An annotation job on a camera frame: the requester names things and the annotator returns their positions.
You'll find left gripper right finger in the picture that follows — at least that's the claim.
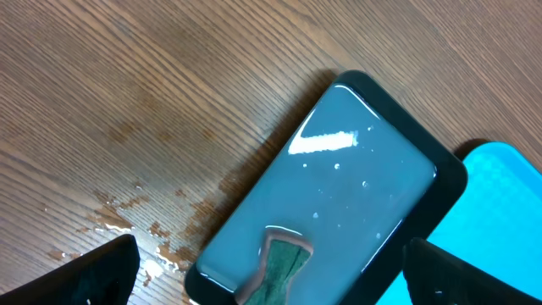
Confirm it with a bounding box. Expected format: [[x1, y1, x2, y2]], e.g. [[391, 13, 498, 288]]
[[403, 238, 541, 305]]

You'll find teal plastic serving tray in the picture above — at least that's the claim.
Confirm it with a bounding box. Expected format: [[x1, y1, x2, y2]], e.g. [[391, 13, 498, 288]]
[[377, 141, 541, 305]]

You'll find black water tray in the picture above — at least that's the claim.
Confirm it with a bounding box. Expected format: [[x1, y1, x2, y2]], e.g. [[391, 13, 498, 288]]
[[185, 70, 467, 304]]

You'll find green dish sponge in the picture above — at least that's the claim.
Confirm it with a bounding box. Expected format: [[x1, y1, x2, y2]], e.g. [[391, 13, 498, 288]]
[[235, 228, 313, 305]]

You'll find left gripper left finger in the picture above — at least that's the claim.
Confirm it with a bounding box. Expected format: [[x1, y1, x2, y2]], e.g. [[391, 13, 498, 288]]
[[1, 234, 140, 304]]

